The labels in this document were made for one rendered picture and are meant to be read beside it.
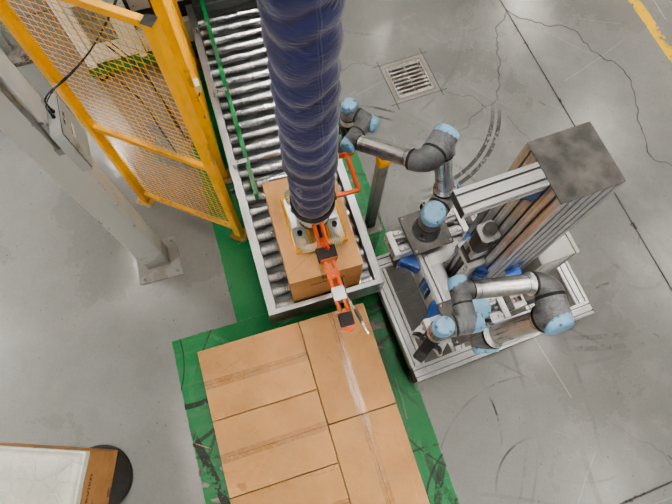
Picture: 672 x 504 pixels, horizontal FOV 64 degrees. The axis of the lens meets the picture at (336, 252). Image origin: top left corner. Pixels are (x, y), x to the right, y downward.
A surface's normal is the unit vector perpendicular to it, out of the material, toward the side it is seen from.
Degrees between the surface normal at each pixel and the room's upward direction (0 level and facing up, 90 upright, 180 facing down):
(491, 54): 0
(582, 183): 0
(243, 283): 0
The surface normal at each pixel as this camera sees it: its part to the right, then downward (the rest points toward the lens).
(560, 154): 0.02, -0.33
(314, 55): 0.20, 0.85
